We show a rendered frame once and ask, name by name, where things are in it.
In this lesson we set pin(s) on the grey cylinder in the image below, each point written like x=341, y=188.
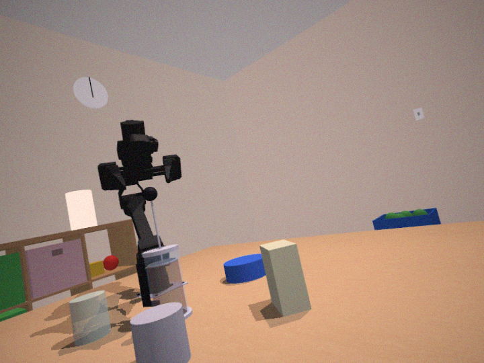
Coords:
x=160, y=335
x=89, y=317

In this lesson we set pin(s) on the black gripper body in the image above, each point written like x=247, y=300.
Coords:
x=139, y=169

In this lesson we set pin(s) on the blue round disc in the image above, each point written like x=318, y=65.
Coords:
x=244, y=269

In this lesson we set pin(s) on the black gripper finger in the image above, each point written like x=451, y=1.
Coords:
x=170, y=170
x=114, y=178

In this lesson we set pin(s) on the coffee press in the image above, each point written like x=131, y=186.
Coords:
x=164, y=273

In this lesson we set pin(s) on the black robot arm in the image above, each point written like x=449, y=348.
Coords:
x=135, y=144

